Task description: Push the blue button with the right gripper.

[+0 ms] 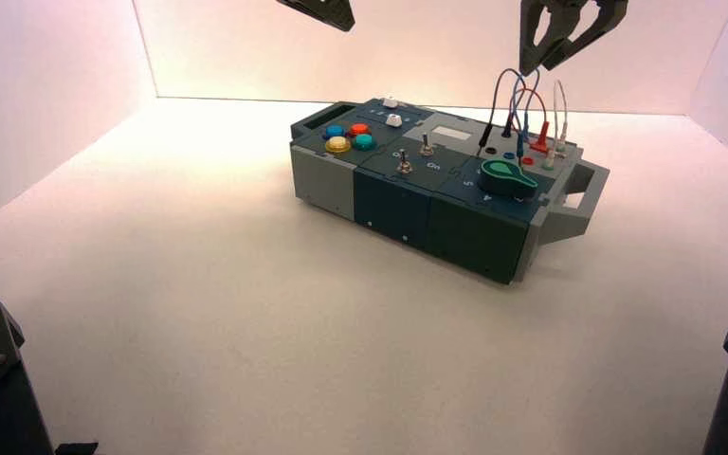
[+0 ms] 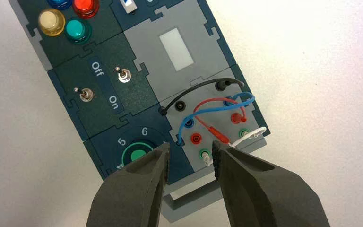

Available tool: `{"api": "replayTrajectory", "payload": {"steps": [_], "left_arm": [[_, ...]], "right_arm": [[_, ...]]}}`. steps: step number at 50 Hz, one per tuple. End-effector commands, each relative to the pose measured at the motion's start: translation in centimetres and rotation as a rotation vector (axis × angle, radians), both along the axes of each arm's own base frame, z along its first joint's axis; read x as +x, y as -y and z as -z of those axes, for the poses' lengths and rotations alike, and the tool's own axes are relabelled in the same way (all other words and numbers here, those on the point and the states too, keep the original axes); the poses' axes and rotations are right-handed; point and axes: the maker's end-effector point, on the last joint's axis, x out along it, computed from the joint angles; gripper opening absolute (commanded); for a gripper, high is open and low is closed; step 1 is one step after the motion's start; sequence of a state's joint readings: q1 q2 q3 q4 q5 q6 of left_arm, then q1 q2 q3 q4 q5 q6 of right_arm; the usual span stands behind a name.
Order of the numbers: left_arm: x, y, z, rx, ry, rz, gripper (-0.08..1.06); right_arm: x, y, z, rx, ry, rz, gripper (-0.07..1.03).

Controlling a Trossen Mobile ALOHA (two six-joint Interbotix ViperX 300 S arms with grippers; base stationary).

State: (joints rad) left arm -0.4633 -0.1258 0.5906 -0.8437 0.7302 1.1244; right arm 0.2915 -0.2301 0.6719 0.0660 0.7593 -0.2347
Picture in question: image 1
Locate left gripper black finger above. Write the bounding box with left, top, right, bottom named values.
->
left=276, top=0, right=357, bottom=33

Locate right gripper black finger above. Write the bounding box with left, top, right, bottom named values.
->
left=519, top=0, right=570, bottom=77
left=542, top=0, right=629, bottom=71

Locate white rectangular display window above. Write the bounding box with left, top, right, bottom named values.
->
left=431, top=125, right=473, bottom=142

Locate green rotary pointer knob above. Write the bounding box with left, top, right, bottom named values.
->
left=478, top=158, right=539, bottom=201

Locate dark teal grey control box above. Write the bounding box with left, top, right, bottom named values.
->
left=289, top=97, right=610, bottom=285

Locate red patch cable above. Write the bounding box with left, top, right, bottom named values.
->
left=514, top=87, right=555, bottom=156

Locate blue patch cable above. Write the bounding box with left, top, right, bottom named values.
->
left=511, top=65, right=542, bottom=168

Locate white patch cable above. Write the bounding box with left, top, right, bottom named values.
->
left=544, top=78, right=570, bottom=166

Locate black patch cable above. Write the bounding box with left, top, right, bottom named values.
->
left=477, top=67, right=522, bottom=158

